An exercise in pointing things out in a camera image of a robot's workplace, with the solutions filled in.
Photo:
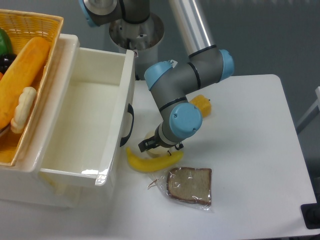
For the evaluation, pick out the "orange baguette loaf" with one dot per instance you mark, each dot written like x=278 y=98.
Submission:
x=20 y=75

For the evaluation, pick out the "black drawer handle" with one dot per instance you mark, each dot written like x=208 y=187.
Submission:
x=128 y=126

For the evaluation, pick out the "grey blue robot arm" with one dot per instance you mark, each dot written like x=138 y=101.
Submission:
x=169 y=86

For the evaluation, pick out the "yellow woven basket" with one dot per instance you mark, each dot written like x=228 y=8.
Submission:
x=33 y=37

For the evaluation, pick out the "yellow banana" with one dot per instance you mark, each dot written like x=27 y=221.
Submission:
x=152 y=164

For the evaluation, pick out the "green bell pepper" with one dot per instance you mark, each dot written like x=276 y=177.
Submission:
x=5 y=43

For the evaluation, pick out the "bread slice in plastic bag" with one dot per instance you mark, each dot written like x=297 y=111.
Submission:
x=188 y=186

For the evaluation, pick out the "pale white pear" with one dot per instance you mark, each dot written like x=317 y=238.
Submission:
x=158 y=151

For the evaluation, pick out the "white frame at right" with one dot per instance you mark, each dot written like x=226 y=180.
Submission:
x=310 y=114

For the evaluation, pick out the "white plastic drawer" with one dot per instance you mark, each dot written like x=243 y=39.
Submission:
x=84 y=147

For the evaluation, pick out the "white drawer cabinet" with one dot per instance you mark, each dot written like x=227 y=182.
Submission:
x=24 y=182

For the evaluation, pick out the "cream white pastry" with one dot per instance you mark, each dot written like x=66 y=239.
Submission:
x=22 y=111

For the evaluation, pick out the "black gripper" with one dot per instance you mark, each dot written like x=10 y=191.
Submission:
x=154 y=142

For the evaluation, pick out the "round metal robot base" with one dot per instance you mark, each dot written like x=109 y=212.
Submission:
x=143 y=39

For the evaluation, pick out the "dark purple grapes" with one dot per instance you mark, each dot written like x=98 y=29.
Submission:
x=6 y=60

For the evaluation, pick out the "yellow bell pepper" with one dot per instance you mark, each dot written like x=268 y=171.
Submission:
x=203 y=104

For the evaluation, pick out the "black object at table edge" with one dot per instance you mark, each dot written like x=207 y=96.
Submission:
x=311 y=215

